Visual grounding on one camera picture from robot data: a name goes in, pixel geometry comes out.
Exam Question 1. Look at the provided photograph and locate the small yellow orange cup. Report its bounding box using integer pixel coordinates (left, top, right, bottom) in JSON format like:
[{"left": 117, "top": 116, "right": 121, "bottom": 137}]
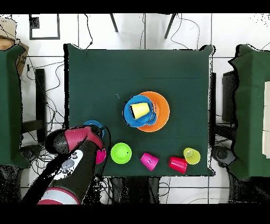
[{"left": 129, "top": 102, "right": 151, "bottom": 120}]

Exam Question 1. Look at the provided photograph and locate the large blue bowl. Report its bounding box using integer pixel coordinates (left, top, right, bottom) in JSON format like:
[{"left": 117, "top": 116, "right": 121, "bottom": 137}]
[{"left": 122, "top": 95, "right": 157, "bottom": 128}]

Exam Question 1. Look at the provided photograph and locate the blue cup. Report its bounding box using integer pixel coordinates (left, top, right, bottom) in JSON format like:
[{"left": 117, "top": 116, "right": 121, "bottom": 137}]
[{"left": 146, "top": 110, "right": 158, "bottom": 126}]

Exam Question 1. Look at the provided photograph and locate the large orange bowl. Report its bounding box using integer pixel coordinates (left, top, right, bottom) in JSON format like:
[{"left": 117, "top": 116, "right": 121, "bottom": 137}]
[{"left": 137, "top": 91, "right": 171, "bottom": 133}]

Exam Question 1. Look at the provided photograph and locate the light blue shallow bowl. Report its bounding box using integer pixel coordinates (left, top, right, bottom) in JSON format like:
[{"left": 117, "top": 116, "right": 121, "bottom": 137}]
[{"left": 82, "top": 120, "right": 105, "bottom": 138}]

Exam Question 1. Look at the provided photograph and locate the pink cup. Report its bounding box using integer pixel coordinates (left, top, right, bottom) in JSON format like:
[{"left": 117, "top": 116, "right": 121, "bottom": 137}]
[{"left": 140, "top": 152, "right": 160, "bottom": 172}]

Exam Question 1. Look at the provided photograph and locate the red cup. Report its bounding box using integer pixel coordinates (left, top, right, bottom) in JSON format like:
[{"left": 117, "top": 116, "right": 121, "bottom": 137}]
[{"left": 168, "top": 156, "right": 188, "bottom": 174}]

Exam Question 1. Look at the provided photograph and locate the dark green table cloth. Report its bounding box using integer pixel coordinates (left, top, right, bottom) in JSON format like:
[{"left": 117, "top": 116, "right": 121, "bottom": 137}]
[{"left": 63, "top": 43, "right": 216, "bottom": 178}]

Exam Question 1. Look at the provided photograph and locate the green bowl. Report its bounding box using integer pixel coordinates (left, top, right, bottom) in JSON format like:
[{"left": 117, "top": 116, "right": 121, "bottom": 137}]
[{"left": 110, "top": 142, "right": 133, "bottom": 165}]

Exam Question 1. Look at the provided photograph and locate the pink bowl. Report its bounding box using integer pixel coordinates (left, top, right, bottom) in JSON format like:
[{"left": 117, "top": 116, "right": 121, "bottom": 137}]
[{"left": 95, "top": 147, "right": 108, "bottom": 165}]

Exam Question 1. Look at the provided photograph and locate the pale yellow cup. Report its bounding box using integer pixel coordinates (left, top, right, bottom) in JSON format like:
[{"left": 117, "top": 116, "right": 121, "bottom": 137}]
[{"left": 182, "top": 147, "right": 201, "bottom": 165}]

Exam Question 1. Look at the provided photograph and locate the black computer case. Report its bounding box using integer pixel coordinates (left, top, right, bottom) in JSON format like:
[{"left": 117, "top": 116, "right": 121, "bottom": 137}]
[{"left": 221, "top": 70, "right": 238, "bottom": 123}]

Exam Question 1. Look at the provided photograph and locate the grey chair base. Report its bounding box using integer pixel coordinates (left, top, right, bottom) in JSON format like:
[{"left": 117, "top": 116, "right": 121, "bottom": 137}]
[
  {"left": 20, "top": 144, "right": 46, "bottom": 162},
  {"left": 211, "top": 145, "right": 236, "bottom": 169}
]

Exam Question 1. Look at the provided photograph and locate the green cloth side table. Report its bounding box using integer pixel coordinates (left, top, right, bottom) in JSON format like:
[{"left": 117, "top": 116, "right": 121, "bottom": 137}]
[
  {"left": 0, "top": 45, "right": 30, "bottom": 170},
  {"left": 227, "top": 43, "right": 270, "bottom": 181}
]

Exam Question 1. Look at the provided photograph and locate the cardboard box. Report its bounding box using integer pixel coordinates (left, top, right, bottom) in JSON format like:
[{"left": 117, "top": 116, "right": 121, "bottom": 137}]
[{"left": 0, "top": 17, "right": 30, "bottom": 77}]

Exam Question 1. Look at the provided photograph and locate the black cable with plug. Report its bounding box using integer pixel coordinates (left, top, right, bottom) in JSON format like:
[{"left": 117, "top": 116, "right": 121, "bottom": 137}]
[{"left": 83, "top": 13, "right": 94, "bottom": 50}]

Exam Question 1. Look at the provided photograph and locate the camera tripod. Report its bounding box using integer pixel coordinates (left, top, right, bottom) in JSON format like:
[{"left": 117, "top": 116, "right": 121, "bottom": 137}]
[{"left": 109, "top": 13, "right": 176, "bottom": 40}]

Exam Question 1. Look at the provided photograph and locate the black metal frame bar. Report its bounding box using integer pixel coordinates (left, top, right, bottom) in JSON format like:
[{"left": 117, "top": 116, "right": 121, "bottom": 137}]
[{"left": 22, "top": 68, "right": 47, "bottom": 144}]

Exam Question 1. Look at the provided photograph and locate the black square floor frame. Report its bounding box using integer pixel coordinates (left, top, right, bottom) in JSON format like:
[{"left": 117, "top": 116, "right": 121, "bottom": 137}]
[{"left": 28, "top": 14, "right": 61, "bottom": 40}]

